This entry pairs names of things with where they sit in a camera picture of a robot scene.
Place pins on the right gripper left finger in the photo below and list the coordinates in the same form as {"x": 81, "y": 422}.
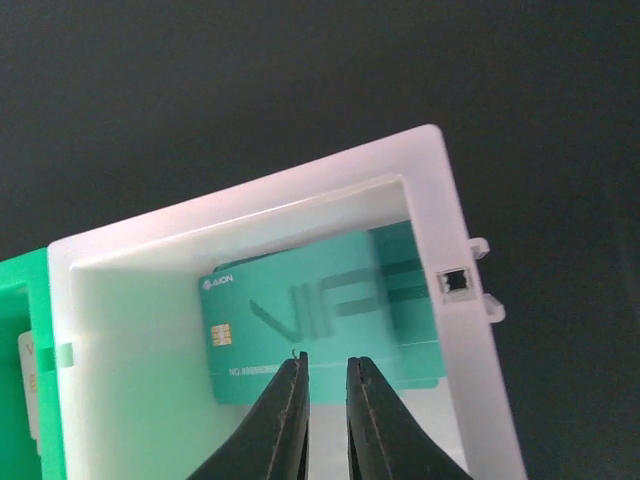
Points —
{"x": 272, "y": 441}

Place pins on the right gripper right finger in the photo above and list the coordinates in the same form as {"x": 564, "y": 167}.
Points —
{"x": 385, "y": 440}

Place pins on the white bin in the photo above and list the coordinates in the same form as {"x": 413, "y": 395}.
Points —
{"x": 169, "y": 325}

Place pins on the white pagoda credit card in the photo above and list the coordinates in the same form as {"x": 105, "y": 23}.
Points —
{"x": 28, "y": 363}

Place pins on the teal chip credit card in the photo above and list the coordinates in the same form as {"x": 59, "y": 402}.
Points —
{"x": 248, "y": 339}

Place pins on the middle green bin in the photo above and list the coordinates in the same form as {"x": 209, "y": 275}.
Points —
{"x": 32, "y": 445}

